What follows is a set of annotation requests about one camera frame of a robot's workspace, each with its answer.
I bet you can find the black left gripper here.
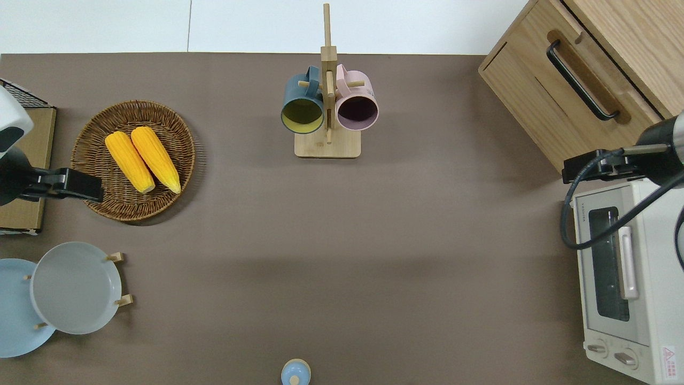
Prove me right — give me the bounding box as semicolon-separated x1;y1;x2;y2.
21;168;104;203

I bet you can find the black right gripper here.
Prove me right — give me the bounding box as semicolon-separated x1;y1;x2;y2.
562;150;646;184

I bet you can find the black metal drawer handle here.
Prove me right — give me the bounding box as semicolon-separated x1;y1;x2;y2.
546;40;620;121

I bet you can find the wooden drawer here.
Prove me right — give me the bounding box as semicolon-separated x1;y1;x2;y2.
510;0;666;142

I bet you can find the brown wicker basket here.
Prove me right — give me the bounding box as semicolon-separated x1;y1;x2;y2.
71;100;196;222

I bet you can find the yellow corn cob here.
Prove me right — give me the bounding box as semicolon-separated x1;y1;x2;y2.
131;126;182;194
105;132;156;194

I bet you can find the grey plate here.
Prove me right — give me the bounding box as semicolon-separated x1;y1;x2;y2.
30;242;122;335

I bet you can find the wooden plate rack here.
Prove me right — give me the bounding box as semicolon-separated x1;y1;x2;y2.
24;251;134;330

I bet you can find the white toaster oven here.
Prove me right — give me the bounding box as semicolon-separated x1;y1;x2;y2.
572;179;684;385

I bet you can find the light blue plate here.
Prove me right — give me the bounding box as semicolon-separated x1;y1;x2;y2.
0;258;57;358

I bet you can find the light wooden cabinet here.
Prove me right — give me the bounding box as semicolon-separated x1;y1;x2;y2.
478;0;684;174

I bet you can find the pink mug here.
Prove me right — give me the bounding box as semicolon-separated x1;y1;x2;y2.
335;64;379;132

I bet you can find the dark blue mug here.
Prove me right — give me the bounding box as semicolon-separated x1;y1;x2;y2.
281;65;325;134

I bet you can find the wooden mug tree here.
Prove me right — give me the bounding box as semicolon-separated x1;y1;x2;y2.
294;3;367;159

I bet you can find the small blue bell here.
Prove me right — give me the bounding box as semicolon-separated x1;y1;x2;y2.
281;359;312;385

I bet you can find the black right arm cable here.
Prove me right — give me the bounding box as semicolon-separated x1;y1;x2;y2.
560;149;684;250

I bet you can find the wooden wire mesh shelf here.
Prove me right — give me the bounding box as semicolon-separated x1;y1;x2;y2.
0;79;57;236

